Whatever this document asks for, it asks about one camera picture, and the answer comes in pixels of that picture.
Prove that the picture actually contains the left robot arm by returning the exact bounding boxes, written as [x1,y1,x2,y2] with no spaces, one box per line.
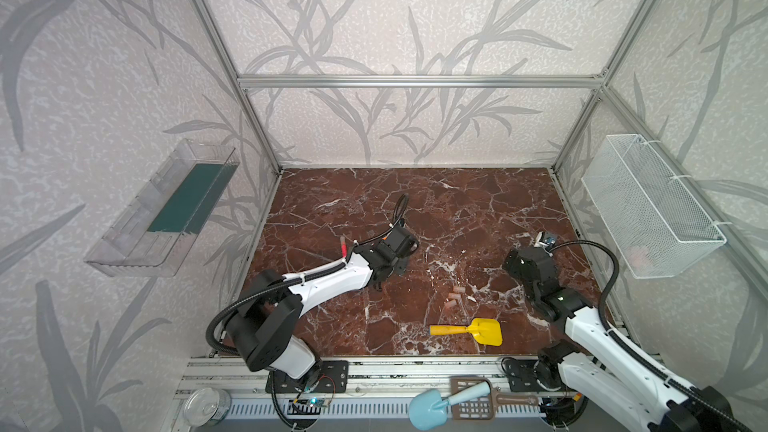
[205,222,419,381]

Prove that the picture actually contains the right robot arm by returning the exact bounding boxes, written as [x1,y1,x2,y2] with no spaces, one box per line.
[502,243,747,431]

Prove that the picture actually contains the yellow toy shovel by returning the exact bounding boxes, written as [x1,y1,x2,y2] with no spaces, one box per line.
[429,318,503,347]

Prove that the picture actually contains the brown toy rake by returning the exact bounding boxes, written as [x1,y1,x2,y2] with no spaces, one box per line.
[450,376,541,422]

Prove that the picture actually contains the light blue toy shovel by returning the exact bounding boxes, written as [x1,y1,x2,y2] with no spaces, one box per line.
[408,382,491,431]

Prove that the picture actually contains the small circuit board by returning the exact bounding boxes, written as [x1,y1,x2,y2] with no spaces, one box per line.
[287,397,328,416]

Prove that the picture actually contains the metal tin can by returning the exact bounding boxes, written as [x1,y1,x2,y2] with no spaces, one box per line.
[182,387,232,428]

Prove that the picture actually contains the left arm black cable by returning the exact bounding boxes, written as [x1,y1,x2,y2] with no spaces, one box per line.
[205,193,412,356]

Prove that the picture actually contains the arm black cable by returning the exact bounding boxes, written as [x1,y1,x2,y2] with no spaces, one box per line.
[549,239,751,432]
[205,193,412,356]

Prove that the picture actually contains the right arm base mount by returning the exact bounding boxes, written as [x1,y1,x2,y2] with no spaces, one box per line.
[500,356,558,393]

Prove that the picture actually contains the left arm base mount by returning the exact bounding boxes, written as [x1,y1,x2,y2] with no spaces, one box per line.
[266,360,349,394]

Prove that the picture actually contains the white wire basket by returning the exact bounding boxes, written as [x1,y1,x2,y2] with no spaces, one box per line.
[582,134,727,280]

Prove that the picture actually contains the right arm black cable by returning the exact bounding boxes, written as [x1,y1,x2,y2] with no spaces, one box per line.
[549,239,751,432]

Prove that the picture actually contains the aluminium front rail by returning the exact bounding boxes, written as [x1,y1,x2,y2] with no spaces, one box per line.
[163,356,578,431]

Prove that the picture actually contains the clear plastic wall shelf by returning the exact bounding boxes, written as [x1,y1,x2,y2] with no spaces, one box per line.
[84,139,240,278]

